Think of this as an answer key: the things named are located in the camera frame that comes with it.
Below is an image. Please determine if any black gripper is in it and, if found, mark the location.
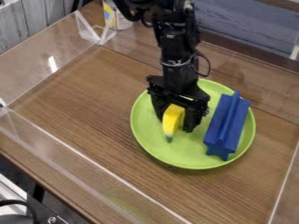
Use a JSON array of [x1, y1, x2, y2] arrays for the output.
[[145, 62, 211, 133]]

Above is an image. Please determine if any yellow toy banana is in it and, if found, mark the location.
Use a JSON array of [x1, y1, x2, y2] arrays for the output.
[[163, 104, 184, 143]]

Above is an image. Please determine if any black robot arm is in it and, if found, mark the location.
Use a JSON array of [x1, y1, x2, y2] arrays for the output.
[[112, 0, 211, 132]]

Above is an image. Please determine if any green plate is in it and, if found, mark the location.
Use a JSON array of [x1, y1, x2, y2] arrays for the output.
[[131, 80, 256, 170]]

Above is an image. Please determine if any blue star-shaped block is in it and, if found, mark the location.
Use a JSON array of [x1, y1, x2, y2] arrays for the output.
[[203, 91, 249, 161]]

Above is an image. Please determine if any white yellow canister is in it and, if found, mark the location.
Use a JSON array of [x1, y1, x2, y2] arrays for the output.
[[101, 0, 133, 31]]

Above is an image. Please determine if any clear acrylic corner bracket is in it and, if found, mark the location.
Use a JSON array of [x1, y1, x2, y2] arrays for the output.
[[75, 10, 117, 46]]

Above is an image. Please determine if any clear acrylic tray wall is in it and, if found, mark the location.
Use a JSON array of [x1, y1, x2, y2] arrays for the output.
[[0, 106, 192, 224]]

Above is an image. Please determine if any black cable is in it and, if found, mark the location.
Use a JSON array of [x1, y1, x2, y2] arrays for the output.
[[0, 199, 40, 224]]

